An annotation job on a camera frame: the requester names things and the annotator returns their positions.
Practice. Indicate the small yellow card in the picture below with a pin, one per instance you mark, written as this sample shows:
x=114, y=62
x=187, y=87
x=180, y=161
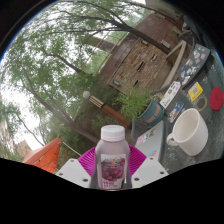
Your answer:
x=195, y=91

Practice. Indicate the blue printed sticker sheet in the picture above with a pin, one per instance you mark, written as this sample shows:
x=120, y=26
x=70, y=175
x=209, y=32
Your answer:
x=175, y=112

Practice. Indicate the green plant in teal pot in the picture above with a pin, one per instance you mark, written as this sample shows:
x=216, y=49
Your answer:
x=151, y=113

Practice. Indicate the white ceramic mug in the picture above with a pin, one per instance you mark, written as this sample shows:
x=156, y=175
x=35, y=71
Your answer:
x=191, y=133

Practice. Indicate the white sticker sheet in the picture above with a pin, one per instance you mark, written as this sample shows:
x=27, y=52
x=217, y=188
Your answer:
x=170, y=94

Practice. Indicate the black laptop with stickers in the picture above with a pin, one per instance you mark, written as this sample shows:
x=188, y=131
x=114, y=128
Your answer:
x=195, y=63

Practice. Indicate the brown lamp post white globe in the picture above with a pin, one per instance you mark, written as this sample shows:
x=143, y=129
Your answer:
x=110, y=111

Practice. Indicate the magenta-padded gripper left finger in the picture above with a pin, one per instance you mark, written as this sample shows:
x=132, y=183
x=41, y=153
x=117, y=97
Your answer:
x=75, y=171

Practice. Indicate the flat round red coaster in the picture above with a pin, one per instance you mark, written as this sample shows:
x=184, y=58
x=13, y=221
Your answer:
x=217, y=98

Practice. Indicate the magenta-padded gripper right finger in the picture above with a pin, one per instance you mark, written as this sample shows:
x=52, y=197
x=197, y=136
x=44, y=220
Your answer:
x=146, y=171

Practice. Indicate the grey wall box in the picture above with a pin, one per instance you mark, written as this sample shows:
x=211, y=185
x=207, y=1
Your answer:
x=165, y=43

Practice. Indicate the wall lantern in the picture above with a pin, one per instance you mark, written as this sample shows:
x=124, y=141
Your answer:
x=144, y=42
x=116, y=83

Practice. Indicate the orange canopy tent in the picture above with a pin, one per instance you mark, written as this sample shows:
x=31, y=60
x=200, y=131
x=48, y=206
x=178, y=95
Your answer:
x=46, y=156

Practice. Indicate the pink drink bottle white cap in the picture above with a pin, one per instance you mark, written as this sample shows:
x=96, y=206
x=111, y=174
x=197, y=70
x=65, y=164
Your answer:
x=111, y=156

